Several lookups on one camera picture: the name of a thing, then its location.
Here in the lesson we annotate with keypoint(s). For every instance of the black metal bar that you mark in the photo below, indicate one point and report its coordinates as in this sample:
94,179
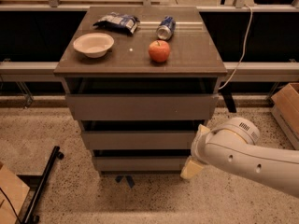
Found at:
29,217

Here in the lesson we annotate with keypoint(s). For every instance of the blue soda can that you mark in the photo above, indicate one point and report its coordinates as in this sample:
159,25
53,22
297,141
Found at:
166,28

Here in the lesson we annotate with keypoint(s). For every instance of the grey bottom drawer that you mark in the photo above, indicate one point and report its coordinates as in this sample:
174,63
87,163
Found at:
140,160

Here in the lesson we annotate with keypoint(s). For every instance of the blue white chip bag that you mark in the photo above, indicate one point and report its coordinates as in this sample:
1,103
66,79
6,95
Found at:
120,22

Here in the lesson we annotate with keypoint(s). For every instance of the grey middle drawer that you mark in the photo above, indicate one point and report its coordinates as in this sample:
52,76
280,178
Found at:
163,134

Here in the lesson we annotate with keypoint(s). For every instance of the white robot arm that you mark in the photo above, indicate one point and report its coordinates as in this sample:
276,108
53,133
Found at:
232,147

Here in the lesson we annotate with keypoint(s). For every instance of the red apple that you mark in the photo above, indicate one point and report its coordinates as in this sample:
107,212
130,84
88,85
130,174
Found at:
159,51

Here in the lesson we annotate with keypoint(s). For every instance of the white bowl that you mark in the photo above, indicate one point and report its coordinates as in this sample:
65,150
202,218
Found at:
94,45

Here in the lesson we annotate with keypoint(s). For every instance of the cardboard box left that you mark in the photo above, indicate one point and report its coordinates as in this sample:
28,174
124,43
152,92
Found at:
12,196

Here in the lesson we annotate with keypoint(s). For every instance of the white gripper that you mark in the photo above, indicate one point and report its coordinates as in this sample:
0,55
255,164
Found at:
197,148

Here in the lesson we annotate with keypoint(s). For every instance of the grey top drawer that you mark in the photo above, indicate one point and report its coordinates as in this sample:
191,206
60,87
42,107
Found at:
174,98

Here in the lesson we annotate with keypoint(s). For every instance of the grey drawer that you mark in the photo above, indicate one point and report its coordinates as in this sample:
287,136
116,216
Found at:
174,98
163,134
140,160

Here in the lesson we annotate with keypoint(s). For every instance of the grey drawer cabinet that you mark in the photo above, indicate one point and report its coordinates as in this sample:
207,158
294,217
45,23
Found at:
192,53

